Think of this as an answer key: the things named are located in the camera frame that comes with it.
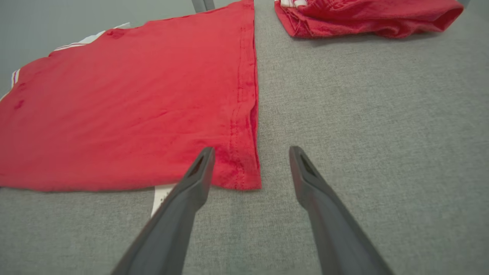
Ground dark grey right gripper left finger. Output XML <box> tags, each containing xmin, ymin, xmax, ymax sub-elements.
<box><xmin>111</xmin><ymin>147</ymin><xmax>215</xmax><ymax>275</ymax></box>

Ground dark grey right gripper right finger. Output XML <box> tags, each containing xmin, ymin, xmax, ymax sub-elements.
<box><xmin>288</xmin><ymin>146</ymin><xmax>394</xmax><ymax>275</ymax></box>

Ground red jersey with black number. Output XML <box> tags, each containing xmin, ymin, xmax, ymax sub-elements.
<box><xmin>0</xmin><ymin>0</ymin><xmax>262</xmax><ymax>216</ymax></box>

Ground red shorts with white stripes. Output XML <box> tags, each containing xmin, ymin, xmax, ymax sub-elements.
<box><xmin>274</xmin><ymin>0</ymin><xmax>465</xmax><ymax>39</ymax></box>

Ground grey fabric sofa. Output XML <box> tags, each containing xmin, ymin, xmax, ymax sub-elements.
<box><xmin>0</xmin><ymin>0</ymin><xmax>489</xmax><ymax>275</ymax></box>

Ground grey metal frame post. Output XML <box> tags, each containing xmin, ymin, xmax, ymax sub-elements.
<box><xmin>191</xmin><ymin>0</ymin><xmax>215</xmax><ymax>13</ymax></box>

